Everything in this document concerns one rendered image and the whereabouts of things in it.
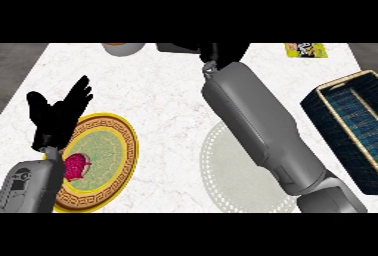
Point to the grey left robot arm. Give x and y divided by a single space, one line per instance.
30 186

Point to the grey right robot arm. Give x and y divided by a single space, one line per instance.
266 133

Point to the grey round bowl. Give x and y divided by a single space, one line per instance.
123 48

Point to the dark grey flat object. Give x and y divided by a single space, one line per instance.
176 47

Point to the red and tan pastry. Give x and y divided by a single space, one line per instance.
76 166

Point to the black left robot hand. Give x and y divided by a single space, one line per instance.
59 116

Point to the dark blue wicker basket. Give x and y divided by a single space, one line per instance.
352 130

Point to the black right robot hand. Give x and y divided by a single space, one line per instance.
223 53

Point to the yellow and brown patterned plate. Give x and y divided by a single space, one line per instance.
105 156

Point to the pale grey round placemat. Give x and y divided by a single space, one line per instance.
231 176

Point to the yellow printed packet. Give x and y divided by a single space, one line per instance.
306 50

